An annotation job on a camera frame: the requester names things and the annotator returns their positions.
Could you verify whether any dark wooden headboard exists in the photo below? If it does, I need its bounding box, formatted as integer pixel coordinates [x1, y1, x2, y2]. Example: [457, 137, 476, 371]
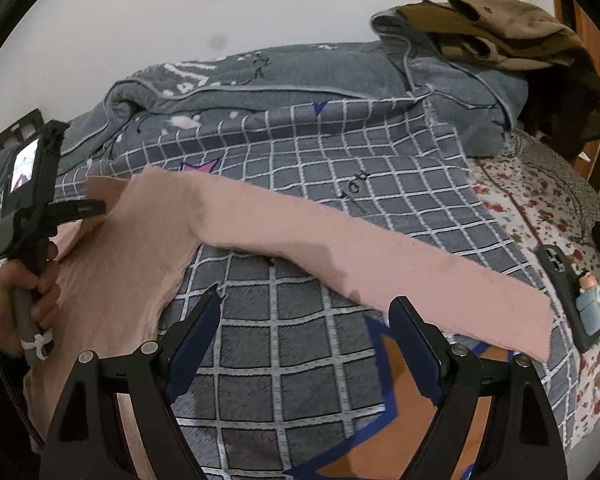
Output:
[0, 108, 44, 151]

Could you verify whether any grey-green fleece blanket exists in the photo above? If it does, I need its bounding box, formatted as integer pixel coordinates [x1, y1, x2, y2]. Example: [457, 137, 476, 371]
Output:
[0, 12, 531, 256]

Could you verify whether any wooden chair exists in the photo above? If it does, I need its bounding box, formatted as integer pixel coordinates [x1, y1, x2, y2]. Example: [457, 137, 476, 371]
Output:
[554, 0, 600, 192]

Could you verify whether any person's left hand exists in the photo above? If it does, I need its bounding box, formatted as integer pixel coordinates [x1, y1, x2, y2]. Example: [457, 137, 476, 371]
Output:
[0, 242, 61, 358]

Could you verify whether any pink knit sweater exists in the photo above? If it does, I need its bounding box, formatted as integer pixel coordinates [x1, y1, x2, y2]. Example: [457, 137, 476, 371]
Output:
[24, 167, 553, 431]

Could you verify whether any black phone with figure charm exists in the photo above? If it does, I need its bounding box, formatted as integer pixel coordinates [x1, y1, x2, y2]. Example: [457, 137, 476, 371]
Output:
[535, 245, 600, 353]

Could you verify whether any brown clothes pile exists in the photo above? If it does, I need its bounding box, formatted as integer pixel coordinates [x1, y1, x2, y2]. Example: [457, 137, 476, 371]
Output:
[398, 0, 595, 72]

